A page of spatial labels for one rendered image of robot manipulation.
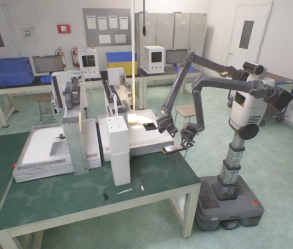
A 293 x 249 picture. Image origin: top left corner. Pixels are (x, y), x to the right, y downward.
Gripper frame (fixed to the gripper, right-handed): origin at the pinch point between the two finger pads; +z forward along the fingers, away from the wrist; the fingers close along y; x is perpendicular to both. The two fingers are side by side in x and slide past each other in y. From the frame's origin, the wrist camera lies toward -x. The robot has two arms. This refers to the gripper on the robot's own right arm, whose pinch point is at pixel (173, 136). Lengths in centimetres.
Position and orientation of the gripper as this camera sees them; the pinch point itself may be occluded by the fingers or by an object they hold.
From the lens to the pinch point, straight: 156.6
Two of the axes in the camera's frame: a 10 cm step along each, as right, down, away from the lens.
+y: 3.1, 4.7, -8.3
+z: 2.5, 8.0, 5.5
